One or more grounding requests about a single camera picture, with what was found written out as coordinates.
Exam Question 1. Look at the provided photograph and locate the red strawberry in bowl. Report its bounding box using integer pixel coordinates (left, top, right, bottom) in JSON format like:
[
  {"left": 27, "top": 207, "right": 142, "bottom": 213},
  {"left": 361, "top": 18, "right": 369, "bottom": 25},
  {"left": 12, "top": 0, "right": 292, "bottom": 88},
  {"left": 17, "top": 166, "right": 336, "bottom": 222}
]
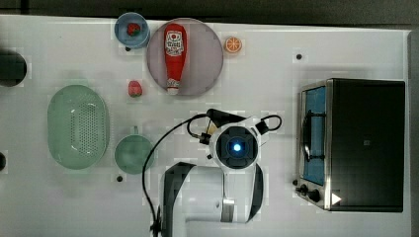
[{"left": 126, "top": 23, "right": 141, "bottom": 37}]

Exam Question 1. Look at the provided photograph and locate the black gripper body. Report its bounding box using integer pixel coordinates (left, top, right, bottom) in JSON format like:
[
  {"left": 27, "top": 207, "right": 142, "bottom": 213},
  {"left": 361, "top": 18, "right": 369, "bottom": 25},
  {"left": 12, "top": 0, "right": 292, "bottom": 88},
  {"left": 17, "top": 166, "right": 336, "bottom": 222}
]
[{"left": 199, "top": 109, "right": 245, "bottom": 145}]

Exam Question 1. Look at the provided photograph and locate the red toy strawberry on table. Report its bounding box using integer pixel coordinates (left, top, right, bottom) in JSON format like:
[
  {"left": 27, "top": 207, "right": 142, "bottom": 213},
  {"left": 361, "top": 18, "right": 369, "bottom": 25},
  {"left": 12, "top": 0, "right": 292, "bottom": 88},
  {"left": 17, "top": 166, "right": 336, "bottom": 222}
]
[{"left": 127, "top": 80, "right": 142, "bottom": 98}]

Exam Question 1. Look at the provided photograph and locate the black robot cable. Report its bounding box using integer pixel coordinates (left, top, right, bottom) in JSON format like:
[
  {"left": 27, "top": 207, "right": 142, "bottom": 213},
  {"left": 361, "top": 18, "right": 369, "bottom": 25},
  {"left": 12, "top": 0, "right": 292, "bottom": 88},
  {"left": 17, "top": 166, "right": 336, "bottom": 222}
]
[{"left": 141, "top": 113, "right": 209, "bottom": 237}]

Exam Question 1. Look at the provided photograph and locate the peeled yellow toy banana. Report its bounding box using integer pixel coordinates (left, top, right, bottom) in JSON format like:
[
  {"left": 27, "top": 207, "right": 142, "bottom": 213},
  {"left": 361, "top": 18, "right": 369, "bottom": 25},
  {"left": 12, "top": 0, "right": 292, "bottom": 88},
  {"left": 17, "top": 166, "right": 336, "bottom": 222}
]
[{"left": 207, "top": 121, "right": 217, "bottom": 134}]

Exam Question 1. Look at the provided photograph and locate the green oval colander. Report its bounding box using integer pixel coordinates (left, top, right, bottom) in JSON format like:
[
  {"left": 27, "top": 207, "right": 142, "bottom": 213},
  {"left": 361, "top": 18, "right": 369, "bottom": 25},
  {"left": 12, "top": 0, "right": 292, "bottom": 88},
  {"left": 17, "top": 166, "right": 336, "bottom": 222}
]
[{"left": 47, "top": 85, "right": 110, "bottom": 170}]

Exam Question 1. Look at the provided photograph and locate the large black pot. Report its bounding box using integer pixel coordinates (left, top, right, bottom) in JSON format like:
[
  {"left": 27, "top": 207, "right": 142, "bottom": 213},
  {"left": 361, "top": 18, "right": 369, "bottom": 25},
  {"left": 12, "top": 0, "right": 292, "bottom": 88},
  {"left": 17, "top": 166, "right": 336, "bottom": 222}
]
[{"left": 0, "top": 49, "right": 28, "bottom": 87}]

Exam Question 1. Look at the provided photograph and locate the grey round plate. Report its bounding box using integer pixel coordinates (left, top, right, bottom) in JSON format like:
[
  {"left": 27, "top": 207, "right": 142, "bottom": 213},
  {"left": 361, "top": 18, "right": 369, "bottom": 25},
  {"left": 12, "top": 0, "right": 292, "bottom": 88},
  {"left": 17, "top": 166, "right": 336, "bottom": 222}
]
[{"left": 146, "top": 18, "right": 223, "bottom": 96}]

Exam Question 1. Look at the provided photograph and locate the green mug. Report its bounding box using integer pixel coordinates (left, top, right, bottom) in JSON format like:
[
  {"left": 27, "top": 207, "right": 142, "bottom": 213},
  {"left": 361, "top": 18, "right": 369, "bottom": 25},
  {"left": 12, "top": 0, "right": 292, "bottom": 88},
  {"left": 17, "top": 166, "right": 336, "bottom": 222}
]
[{"left": 114, "top": 125, "right": 154, "bottom": 175}]

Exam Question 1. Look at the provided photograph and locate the silver black toaster oven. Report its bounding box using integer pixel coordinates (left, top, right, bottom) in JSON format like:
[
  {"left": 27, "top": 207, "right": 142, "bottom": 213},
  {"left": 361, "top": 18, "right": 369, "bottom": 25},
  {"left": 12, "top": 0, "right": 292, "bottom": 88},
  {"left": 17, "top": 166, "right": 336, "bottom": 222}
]
[{"left": 293, "top": 78, "right": 405, "bottom": 212}]

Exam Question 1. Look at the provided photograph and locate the blue bowl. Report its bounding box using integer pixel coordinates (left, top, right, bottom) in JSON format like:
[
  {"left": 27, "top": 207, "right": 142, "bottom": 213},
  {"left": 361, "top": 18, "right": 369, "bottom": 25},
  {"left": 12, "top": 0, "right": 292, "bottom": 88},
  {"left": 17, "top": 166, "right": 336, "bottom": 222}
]
[{"left": 114, "top": 12, "right": 150, "bottom": 49}]

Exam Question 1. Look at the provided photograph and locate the orange slice toy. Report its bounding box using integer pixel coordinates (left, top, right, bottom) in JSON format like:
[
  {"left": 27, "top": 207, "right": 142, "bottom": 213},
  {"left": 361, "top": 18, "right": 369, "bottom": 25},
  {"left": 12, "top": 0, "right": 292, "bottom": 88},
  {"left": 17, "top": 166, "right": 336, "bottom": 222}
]
[{"left": 224, "top": 37, "right": 242, "bottom": 53}]

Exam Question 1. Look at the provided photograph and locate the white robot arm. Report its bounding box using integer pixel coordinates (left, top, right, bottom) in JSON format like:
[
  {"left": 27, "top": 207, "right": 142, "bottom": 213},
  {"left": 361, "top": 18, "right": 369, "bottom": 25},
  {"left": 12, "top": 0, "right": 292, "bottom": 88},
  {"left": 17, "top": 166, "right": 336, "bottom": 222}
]
[{"left": 158, "top": 109, "right": 270, "bottom": 237}]

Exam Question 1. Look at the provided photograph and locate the red plush ketchup bottle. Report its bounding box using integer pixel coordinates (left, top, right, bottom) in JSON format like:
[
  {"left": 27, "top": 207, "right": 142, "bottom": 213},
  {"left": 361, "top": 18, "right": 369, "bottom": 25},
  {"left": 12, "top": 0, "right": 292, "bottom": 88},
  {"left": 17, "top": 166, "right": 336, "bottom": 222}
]
[{"left": 164, "top": 24, "right": 188, "bottom": 95}]

